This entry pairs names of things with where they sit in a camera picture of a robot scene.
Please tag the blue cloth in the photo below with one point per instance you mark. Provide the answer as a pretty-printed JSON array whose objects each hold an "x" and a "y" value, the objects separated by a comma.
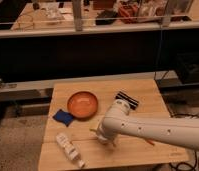
[{"x": 63, "y": 117}]

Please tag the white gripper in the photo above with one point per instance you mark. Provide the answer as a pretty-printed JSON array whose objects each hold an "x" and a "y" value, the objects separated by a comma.
[{"x": 105, "y": 135}]

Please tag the grey right vertical post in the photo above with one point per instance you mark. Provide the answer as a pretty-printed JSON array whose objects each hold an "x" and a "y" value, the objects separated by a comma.
[{"x": 166, "y": 19}]

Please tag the black striped rectangular object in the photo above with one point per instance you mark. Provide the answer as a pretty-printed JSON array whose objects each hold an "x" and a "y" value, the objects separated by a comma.
[{"x": 132, "y": 102}]

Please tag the orange ceramic bowl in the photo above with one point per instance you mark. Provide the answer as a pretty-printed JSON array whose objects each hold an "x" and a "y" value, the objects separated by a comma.
[{"x": 82, "y": 104}]

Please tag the grey vertical post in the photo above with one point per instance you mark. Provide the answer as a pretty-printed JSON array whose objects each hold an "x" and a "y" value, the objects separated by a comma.
[
  {"x": 76, "y": 6},
  {"x": 166, "y": 19}
]

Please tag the white plastic bottle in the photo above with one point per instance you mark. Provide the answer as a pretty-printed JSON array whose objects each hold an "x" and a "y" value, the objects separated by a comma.
[{"x": 70, "y": 150}]

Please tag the orange carrot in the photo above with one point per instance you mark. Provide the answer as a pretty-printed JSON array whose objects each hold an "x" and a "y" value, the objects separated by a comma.
[{"x": 150, "y": 142}]

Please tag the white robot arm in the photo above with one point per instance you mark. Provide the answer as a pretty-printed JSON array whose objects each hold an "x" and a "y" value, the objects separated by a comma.
[{"x": 181, "y": 132}]

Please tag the black bag on shelf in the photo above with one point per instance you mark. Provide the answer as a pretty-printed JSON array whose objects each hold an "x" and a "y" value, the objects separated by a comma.
[{"x": 105, "y": 17}]

